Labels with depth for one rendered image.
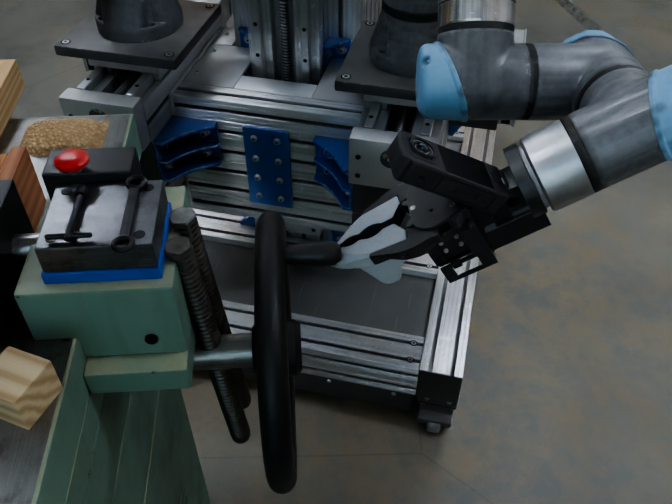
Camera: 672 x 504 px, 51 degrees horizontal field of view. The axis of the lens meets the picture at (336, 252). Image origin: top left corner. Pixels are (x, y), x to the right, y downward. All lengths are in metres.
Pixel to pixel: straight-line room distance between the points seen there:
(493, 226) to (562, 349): 1.19
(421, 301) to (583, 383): 0.46
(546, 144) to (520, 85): 0.08
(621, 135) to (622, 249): 1.54
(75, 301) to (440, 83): 0.39
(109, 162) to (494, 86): 0.37
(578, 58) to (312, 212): 0.76
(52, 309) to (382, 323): 1.01
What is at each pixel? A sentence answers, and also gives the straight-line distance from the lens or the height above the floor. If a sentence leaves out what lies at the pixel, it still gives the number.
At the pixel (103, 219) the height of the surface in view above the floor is 1.00.
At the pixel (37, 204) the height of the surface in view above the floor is 0.92.
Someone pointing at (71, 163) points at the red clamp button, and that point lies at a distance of 0.66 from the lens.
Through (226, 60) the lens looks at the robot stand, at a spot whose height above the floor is 0.73.
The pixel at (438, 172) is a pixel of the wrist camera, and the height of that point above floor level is 1.03.
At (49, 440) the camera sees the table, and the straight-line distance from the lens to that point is 0.62.
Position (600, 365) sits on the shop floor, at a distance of 1.86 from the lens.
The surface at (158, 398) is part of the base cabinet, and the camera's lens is 1.00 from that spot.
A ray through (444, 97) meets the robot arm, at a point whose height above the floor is 1.04.
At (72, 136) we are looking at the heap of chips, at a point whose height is 0.92.
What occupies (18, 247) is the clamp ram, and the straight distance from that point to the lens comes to 0.69.
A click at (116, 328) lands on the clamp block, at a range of 0.66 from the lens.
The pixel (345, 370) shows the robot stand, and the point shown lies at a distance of 1.51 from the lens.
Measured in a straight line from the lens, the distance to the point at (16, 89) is 1.03.
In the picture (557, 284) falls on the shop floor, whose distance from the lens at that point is 2.01.
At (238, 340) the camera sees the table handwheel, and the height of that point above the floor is 0.83.
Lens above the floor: 1.39
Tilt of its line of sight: 44 degrees down
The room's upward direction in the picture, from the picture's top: straight up
